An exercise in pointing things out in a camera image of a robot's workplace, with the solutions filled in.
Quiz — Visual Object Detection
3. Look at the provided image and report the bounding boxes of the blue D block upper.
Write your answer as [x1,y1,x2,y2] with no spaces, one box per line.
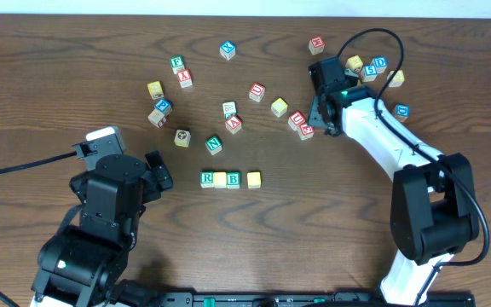
[371,56,388,74]

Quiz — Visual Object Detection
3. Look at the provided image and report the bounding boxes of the yellow block above Z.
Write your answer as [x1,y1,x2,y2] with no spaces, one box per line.
[345,55,363,73]

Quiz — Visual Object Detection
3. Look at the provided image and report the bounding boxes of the green F block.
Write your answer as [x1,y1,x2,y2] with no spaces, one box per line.
[170,55,185,74]

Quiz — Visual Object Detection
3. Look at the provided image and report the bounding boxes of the red U block lower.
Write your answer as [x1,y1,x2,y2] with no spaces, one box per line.
[287,111,306,130]

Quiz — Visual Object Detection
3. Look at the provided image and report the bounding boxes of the red u block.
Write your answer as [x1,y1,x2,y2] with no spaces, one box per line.
[287,111,306,130]
[249,83,266,102]

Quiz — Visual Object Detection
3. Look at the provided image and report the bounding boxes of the blue D block right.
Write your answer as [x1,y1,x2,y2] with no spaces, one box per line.
[392,104,410,123]

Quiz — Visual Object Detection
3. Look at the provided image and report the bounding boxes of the blue d block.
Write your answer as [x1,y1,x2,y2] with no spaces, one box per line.
[392,104,410,123]
[371,56,388,74]

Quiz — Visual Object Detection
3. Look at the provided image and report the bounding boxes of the red U block upper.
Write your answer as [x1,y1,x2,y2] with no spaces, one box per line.
[249,83,266,102]

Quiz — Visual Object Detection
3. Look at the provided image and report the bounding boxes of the yellow O block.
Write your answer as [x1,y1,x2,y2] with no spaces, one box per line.
[213,172,227,188]

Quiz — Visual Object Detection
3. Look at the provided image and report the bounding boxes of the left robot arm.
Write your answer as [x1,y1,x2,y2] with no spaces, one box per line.
[32,135,173,306]

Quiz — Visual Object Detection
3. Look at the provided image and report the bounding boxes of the blue P block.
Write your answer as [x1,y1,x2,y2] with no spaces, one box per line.
[154,98,172,116]

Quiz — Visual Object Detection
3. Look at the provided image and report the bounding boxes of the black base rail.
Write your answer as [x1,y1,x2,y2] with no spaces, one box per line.
[155,290,477,307]

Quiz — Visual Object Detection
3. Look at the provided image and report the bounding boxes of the red Y block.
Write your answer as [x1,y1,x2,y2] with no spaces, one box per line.
[177,69,193,88]

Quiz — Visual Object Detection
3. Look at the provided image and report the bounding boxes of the red E block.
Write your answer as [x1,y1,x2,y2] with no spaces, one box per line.
[297,124,315,140]

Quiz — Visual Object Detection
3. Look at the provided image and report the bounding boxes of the blue X block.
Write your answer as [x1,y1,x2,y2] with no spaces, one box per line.
[219,41,236,61]

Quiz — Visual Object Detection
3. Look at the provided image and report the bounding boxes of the green B block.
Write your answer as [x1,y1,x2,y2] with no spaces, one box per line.
[226,171,241,188]

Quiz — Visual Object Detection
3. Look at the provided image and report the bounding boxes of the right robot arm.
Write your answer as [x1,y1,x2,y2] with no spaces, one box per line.
[308,57,480,306]

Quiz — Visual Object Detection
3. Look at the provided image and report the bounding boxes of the red A block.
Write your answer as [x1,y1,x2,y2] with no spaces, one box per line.
[225,114,243,134]

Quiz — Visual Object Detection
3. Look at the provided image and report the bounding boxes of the red block top right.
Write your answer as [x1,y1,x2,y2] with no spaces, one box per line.
[309,36,326,55]

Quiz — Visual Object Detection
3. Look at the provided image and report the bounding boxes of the green N block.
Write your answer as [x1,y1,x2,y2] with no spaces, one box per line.
[205,136,222,155]

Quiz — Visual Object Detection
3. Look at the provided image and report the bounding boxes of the monkey picture block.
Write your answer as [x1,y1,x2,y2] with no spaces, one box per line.
[174,130,191,148]

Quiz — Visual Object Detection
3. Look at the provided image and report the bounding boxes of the blue 5 block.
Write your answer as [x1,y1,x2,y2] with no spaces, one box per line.
[360,65,378,83]

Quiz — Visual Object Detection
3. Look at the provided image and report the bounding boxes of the plain wooden block left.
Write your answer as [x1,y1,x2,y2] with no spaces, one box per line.
[147,109,167,128]

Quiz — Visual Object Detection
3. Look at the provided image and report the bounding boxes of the green R block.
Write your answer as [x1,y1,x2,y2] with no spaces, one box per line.
[199,171,214,188]

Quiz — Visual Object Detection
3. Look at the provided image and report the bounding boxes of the yellow 8 block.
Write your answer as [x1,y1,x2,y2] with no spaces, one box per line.
[388,70,405,88]

